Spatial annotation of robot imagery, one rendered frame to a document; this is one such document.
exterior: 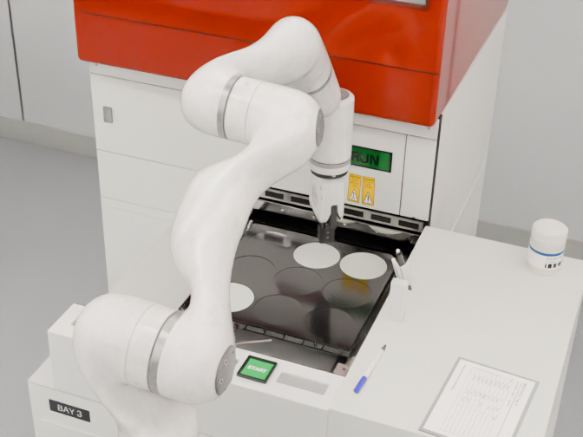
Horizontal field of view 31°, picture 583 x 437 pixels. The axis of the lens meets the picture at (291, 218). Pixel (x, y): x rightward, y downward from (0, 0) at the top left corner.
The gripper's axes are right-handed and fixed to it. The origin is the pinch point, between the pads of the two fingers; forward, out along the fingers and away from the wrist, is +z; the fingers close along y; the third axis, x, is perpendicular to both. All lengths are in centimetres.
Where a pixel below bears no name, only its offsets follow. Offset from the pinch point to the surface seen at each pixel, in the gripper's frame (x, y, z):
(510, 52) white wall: 101, -130, 23
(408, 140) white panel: 18.8, -7.0, -16.1
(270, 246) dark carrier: -9.1, -11.9, 10.0
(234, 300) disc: -20.4, 6.0, 9.8
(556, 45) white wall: 113, -122, 18
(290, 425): -17.9, 43.8, 9.5
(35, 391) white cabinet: -61, 14, 20
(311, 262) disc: -1.9, -4.0, 9.8
